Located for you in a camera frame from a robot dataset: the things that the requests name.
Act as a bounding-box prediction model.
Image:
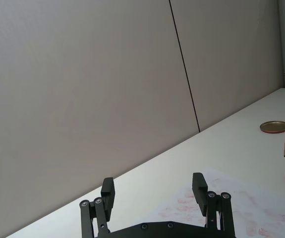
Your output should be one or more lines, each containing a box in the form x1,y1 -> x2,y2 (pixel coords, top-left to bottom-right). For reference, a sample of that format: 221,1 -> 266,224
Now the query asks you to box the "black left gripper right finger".
192,173 -> 236,238

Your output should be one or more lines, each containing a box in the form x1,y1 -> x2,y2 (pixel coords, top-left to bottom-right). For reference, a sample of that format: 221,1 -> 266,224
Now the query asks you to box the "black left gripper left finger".
79,177 -> 115,238

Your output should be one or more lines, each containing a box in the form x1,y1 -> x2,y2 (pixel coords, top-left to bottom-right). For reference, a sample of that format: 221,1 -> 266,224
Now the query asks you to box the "round gold tin lid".
260,120 -> 285,134

